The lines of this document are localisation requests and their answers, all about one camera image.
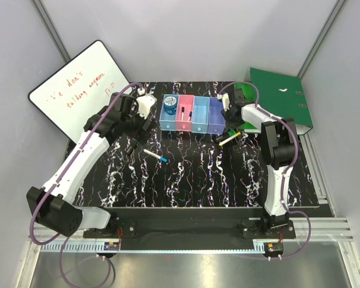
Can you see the blue round tape dispenser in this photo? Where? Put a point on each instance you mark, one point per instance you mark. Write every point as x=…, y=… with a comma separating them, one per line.
x=170, y=103

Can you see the translucent green plastic folder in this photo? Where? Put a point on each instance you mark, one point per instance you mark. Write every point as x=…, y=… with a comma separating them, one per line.
x=244, y=92

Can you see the white marker black cap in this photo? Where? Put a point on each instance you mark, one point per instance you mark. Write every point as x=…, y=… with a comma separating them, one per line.
x=190, y=116

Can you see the white dry-erase board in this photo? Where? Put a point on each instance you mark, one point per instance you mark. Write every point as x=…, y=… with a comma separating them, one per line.
x=79, y=89

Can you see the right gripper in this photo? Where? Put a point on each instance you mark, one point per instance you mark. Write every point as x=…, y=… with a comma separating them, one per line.
x=230, y=125

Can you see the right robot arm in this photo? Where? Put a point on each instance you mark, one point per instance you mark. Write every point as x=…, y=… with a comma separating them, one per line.
x=279, y=151

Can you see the light blue end bin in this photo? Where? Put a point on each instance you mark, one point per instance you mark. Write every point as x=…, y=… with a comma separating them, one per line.
x=167, y=122

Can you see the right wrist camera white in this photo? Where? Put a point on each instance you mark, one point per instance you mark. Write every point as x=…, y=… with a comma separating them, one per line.
x=224, y=98

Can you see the pink storage bin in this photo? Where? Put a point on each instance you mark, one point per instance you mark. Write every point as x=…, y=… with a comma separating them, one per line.
x=188, y=102

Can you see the green lever arch binder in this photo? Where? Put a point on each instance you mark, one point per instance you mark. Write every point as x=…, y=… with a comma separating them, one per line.
x=284, y=96

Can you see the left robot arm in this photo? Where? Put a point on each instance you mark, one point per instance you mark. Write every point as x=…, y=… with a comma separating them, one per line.
x=52, y=205

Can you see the white marker blue cap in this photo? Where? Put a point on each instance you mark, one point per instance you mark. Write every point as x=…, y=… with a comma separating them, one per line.
x=155, y=155

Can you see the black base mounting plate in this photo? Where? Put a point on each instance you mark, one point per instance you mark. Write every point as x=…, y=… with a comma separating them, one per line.
x=189, y=229

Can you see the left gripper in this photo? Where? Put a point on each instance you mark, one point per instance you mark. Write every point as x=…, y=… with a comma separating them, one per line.
x=141, y=134

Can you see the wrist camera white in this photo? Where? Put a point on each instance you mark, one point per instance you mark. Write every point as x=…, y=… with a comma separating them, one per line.
x=224, y=98
x=145, y=103

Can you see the light blue storage bin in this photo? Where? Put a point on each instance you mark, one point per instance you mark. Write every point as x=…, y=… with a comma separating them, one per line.
x=200, y=115

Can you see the black marble pattern mat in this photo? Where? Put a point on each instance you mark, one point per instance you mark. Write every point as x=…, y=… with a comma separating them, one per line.
x=199, y=173

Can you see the green black highlighter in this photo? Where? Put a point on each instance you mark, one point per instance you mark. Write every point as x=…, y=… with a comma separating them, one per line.
x=225, y=136

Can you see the purple storage bin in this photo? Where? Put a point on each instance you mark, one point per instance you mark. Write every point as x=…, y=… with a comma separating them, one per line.
x=216, y=121

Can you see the black marker blue cap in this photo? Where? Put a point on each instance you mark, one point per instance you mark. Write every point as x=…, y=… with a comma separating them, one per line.
x=132, y=146

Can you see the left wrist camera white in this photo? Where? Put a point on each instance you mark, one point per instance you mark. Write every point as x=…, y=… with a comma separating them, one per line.
x=145, y=103

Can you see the white pen black tip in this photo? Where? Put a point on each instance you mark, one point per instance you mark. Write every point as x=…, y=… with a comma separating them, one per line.
x=182, y=113

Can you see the aluminium rail frame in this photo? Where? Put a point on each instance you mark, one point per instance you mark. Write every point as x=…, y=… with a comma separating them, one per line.
x=323, y=253

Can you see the yellow white marker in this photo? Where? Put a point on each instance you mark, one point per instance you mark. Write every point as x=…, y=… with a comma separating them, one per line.
x=230, y=138

